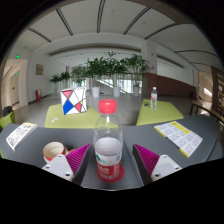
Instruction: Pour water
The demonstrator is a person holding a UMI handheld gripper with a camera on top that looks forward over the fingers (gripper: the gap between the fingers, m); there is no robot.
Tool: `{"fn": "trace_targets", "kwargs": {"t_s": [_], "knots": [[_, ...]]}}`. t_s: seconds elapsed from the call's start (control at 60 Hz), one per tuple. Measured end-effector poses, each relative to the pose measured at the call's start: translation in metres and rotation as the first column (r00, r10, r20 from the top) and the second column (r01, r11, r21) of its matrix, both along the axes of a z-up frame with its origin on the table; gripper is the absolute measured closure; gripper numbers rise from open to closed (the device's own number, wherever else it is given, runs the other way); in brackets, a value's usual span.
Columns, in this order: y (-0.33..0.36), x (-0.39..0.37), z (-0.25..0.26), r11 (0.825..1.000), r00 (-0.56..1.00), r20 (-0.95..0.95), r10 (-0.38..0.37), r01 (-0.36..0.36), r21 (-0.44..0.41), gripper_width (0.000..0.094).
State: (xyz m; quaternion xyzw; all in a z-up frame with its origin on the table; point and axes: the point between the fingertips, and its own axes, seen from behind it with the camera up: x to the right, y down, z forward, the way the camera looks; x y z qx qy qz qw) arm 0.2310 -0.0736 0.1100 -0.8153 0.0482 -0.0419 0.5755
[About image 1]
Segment wooden bench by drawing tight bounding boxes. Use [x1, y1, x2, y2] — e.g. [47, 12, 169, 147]
[189, 99, 224, 124]

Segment group of potted plants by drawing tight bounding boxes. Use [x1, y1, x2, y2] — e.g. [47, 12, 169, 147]
[49, 51, 151, 98]

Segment small clear water bottle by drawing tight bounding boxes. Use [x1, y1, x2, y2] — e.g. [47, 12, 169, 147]
[150, 86, 158, 110]

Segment clear red-capped water bottle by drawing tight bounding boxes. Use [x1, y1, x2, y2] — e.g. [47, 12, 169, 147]
[92, 98, 124, 183]

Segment framed wall picture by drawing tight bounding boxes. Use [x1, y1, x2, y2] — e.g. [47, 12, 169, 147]
[35, 63, 45, 76]

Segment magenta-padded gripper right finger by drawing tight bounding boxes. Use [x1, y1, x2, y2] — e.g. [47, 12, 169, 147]
[132, 143, 183, 186]

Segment white cube red blue triangles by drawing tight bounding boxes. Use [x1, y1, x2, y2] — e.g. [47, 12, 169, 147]
[59, 87, 88, 116]

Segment white red patterned mug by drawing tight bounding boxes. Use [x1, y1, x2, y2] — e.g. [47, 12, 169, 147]
[42, 141, 78, 165]

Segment long lime green table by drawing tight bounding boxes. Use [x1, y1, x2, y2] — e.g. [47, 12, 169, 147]
[44, 103, 101, 130]

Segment lime green armchair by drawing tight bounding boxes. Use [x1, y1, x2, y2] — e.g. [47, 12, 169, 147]
[0, 111, 16, 131]

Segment open white magazine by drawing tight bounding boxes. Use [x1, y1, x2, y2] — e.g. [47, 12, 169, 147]
[5, 122, 38, 152]

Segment black bag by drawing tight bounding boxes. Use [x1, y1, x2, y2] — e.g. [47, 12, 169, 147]
[2, 105, 14, 118]

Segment white yellow brochure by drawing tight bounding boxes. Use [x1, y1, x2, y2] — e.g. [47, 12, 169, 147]
[153, 120, 204, 158]

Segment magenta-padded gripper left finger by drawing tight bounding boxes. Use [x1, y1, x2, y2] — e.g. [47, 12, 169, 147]
[41, 143, 92, 185]

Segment square lime green table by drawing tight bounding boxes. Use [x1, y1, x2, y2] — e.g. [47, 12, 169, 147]
[135, 98, 185, 127]

